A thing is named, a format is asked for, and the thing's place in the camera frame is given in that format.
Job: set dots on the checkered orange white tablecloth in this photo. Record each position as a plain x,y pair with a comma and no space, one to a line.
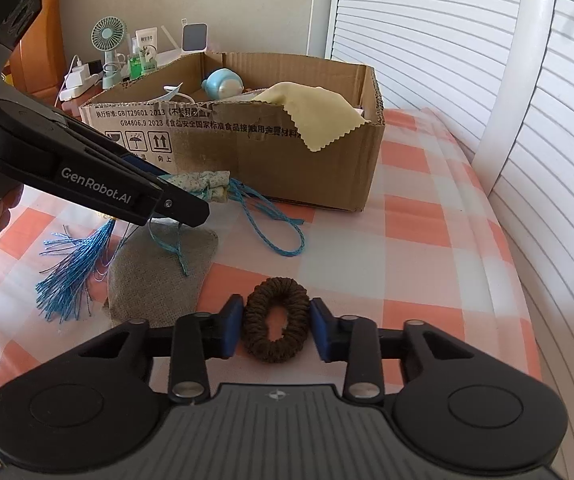
427,245

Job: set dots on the brown cardboard box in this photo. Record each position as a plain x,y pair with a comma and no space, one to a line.
257,143

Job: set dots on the brown hair scrunchie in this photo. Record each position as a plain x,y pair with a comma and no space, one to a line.
276,320

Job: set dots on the yellow cleaning cloth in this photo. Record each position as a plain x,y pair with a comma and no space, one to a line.
320,116

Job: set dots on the phone on white stand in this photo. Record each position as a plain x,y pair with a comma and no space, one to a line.
194,37

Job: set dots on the green mini desk fan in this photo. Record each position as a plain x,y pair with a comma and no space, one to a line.
107,36

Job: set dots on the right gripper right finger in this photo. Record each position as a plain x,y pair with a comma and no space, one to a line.
355,341

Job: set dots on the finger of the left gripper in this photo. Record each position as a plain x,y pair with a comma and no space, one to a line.
133,201
82,135

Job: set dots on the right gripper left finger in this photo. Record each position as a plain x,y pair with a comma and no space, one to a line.
197,338

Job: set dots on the blue tasselled sachet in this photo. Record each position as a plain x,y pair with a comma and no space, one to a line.
64,290

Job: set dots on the white louvered closet doors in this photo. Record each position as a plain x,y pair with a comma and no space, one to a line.
500,75

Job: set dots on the blue face mask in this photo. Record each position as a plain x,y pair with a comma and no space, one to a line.
174,93

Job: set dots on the green bottle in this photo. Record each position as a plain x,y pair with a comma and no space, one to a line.
134,65

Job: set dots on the blue round plush toy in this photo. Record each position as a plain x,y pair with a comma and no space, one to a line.
222,84

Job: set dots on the wooden bed headboard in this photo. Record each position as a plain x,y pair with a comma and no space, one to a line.
38,63

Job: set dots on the white power strip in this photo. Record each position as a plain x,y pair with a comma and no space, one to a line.
77,81

